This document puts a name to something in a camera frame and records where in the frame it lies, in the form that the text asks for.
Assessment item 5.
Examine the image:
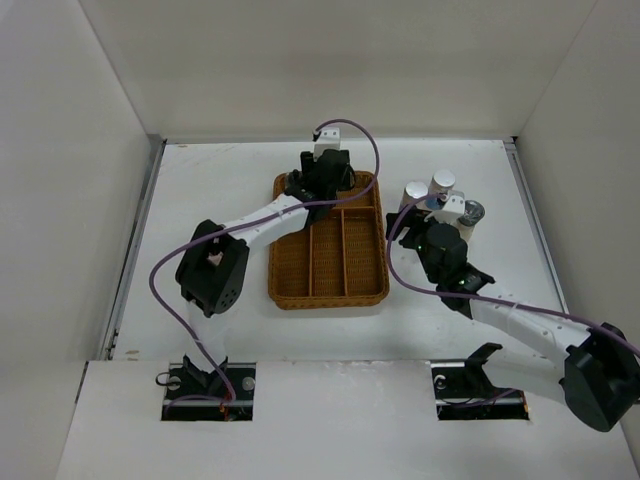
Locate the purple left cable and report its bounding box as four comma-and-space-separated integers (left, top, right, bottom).
148, 118, 381, 409

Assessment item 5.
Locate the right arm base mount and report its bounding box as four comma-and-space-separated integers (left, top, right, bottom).
430, 343, 529, 421

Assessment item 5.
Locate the purple cable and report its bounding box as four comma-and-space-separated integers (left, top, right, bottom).
148, 118, 381, 409
387, 194, 640, 356

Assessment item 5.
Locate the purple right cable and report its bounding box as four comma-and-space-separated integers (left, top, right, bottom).
387, 194, 640, 356

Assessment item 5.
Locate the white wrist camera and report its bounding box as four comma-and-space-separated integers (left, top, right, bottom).
433, 193, 465, 224
313, 127, 341, 160

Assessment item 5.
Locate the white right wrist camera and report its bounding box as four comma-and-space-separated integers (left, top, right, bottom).
433, 193, 465, 224

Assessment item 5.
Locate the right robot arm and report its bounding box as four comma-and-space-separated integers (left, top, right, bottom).
386, 208, 639, 432

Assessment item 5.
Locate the silver-lid jar blue label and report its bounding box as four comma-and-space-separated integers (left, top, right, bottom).
399, 181, 428, 210

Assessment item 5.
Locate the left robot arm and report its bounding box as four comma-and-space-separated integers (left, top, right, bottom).
175, 149, 355, 336

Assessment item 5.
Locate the brown wicker tray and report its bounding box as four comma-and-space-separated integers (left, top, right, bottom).
268, 171, 389, 310

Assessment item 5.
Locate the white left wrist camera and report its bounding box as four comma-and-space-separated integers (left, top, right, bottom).
313, 127, 341, 160

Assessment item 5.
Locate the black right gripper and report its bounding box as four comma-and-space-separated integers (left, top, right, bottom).
386, 204, 452, 284

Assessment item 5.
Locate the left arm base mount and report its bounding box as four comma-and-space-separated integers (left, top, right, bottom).
155, 356, 257, 422

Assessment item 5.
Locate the clear-cap white salt bottle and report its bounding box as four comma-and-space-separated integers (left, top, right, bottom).
455, 200, 486, 242

